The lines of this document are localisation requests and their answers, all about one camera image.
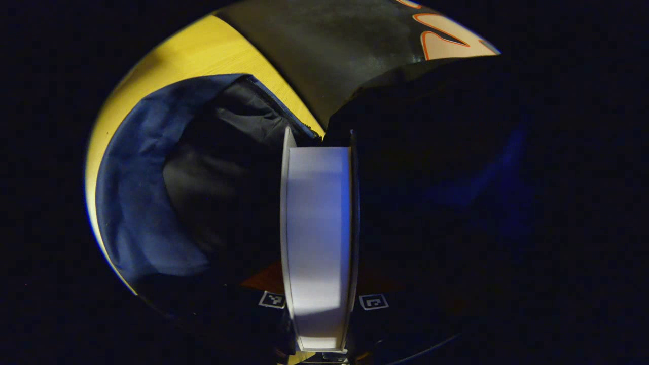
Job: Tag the black backdrop cloth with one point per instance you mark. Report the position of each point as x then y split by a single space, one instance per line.
329 50

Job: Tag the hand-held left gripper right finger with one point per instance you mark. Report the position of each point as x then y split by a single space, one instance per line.
390 319

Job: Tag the blue schoolbag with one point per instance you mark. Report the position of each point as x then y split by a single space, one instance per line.
137 177

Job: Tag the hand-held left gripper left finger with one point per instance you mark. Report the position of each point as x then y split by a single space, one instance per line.
253 314

